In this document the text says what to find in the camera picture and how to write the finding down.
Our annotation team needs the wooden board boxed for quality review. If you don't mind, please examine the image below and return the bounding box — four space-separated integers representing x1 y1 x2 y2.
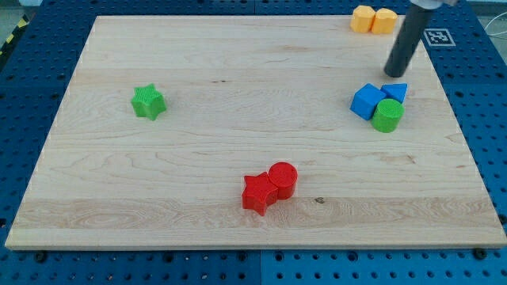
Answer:
6 16 506 250

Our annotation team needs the blue cube block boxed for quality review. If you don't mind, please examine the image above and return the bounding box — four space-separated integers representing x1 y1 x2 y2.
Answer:
349 83 387 120

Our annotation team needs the blue triangle block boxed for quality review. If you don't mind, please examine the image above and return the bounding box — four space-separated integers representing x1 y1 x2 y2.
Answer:
381 83 408 104

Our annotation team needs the red cylinder block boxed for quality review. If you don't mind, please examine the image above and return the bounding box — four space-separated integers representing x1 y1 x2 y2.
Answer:
268 161 298 200

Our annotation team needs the red star block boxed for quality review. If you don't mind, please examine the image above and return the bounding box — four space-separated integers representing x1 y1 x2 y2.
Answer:
242 172 278 216

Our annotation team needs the green star block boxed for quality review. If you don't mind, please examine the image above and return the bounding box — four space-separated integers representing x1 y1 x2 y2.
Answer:
131 83 166 120

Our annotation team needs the green cylinder block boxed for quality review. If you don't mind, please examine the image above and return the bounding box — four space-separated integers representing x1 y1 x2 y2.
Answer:
371 99 405 133

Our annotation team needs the yellow hexagon block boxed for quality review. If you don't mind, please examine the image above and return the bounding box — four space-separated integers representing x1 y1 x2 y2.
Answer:
350 6 375 33

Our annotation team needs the yellow heart block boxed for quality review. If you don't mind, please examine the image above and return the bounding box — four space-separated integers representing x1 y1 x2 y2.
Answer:
371 8 398 34

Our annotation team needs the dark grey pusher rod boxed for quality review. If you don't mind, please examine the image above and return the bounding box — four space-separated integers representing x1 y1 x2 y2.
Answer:
383 4 434 78

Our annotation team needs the white fiducial marker tag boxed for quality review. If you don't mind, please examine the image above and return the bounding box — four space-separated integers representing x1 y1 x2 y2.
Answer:
423 28 456 47

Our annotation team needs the white cable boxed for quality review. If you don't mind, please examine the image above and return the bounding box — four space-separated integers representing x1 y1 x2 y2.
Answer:
483 10 507 40

